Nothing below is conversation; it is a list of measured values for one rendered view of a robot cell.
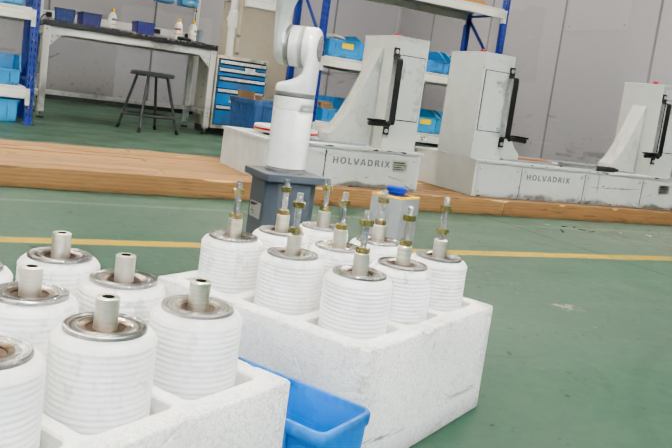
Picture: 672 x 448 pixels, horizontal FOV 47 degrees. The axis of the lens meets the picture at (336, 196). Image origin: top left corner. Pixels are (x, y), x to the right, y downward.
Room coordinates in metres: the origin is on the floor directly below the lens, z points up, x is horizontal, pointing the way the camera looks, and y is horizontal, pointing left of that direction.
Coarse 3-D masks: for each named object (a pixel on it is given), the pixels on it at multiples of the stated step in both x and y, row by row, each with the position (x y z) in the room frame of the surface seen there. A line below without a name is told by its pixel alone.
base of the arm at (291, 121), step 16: (272, 112) 1.73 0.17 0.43; (288, 112) 1.70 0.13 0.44; (304, 112) 1.71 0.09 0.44; (272, 128) 1.72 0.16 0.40; (288, 128) 1.70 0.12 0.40; (304, 128) 1.71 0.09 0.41; (272, 144) 1.71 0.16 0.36; (288, 144) 1.70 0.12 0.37; (304, 144) 1.72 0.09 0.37; (272, 160) 1.71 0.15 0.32; (288, 160) 1.70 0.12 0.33; (304, 160) 1.73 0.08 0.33
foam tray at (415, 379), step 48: (288, 336) 0.99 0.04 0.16; (336, 336) 0.96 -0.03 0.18; (384, 336) 0.99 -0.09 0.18; (432, 336) 1.07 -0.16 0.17; (480, 336) 1.21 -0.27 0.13; (336, 384) 0.94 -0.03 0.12; (384, 384) 0.97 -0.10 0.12; (432, 384) 1.09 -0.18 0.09; (384, 432) 0.98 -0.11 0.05; (432, 432) 1.11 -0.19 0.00
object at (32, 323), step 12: (72, 300) 0.75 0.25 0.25; (0, 312) 0.70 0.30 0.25; (12, 312) 0.70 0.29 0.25; (24, 312) 0.70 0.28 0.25; (36, 312) 0.70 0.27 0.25; (48, 312) 0.71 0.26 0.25; (60, 312) 0.72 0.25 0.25; (72, 312) 0.73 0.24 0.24; (12, 324) 0.69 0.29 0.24; (24, 324) 0.70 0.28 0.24; (36, 324) 0.70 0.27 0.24; (48, 324) 0.71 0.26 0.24; (24, 336) 0.70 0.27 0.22; (36, 336) 0.70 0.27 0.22; (48, 336) 0.71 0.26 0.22; (36, 348) 0.70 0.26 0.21
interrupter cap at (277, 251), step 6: (276, 246) 1.12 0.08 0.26; (282, 246) 1.12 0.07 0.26; (270, 252) 1.07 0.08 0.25; (276, 252) 1.08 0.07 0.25; (282, 252) 1.10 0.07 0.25; (306, 252) 1.11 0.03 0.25; (312, 252) 1.11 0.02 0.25; (282, 258) 1.06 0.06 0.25; (288, 258) 1.06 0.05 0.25; (294, 258) 1.06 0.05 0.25; (300, 258) 1.06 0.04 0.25; (306, 258) 1.07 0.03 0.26; (312, 258) 1.07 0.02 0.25
